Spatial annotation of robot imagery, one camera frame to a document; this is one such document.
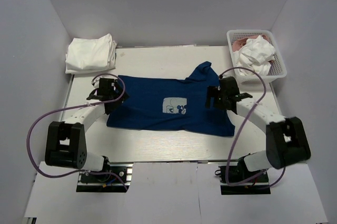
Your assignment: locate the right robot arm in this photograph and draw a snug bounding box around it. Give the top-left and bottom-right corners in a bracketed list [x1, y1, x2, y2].
[205, 76, 311, 181]

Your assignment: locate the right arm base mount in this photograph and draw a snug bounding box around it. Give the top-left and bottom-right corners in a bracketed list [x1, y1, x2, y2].
[214, 158, 271, 196]

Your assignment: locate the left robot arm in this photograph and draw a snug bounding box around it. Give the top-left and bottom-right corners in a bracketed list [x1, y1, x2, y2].
[45, 77, 129, 181]

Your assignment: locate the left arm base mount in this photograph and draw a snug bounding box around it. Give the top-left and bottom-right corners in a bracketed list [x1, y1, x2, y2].
[76, 164, 133, 193]

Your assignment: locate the white plastic basket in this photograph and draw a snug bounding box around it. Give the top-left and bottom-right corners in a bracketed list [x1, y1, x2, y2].
[226, 29, 287, 83]

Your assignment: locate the crumpled white t-shirt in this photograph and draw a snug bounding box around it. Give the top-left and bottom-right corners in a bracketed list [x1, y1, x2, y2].
[234, 45, 275, 76]

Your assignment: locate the blue Mickey print t-shirt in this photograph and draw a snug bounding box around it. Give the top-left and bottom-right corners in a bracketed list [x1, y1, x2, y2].
[106, 62, 235, 137]

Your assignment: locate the folded white t-shirt stack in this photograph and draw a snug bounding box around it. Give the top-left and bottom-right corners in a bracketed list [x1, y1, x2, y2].
[65, 34, 117, 75]

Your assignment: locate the pink t-shirt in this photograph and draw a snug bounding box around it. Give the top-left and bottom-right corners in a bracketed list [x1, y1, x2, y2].
[232, 34, 271, 52]

